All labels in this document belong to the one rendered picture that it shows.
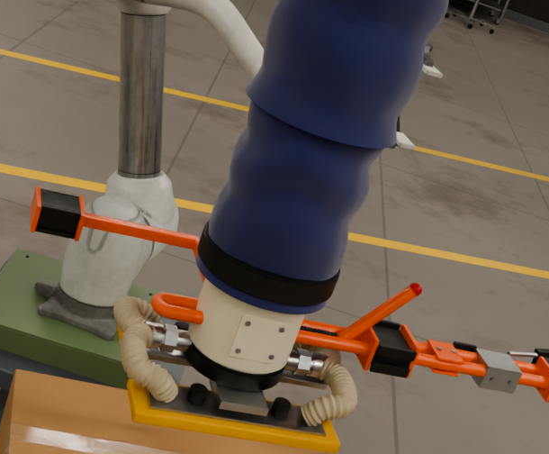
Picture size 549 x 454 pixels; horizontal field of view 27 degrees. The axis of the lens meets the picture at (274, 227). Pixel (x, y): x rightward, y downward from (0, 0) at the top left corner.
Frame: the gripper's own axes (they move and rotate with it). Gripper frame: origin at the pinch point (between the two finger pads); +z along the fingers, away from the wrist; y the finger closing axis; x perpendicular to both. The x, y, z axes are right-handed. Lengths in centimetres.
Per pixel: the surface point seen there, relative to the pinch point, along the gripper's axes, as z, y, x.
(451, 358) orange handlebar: 24.7, 34.2, -10.5
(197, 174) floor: -370, 157, -67
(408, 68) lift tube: 31.9, -13.3, 18.9
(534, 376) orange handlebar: 24, 35, -27
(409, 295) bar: 22.9, 24.8, 0.5
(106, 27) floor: -622, 156, -40
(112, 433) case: 16, 64, 39
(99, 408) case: 8, 64, 41
